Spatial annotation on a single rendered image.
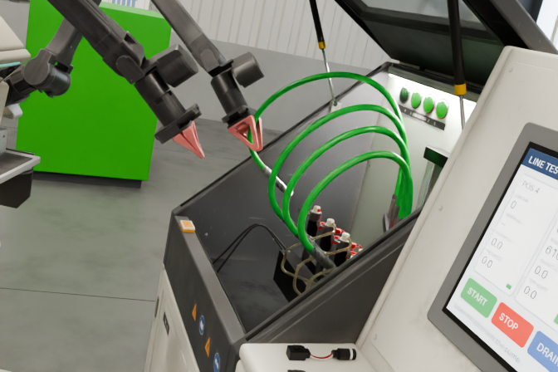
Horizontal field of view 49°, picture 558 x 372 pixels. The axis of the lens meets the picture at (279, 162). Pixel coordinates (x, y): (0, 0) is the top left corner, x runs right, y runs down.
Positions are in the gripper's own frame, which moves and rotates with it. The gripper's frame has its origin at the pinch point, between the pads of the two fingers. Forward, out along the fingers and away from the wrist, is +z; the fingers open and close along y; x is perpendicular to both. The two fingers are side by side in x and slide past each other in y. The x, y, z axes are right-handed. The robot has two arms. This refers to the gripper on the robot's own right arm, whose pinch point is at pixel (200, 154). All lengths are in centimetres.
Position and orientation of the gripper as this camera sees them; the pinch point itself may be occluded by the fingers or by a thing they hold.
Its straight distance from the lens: 131.4
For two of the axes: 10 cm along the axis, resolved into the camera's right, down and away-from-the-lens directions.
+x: -0.5, -2.6, 9.7
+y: 8.3, -5.4, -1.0
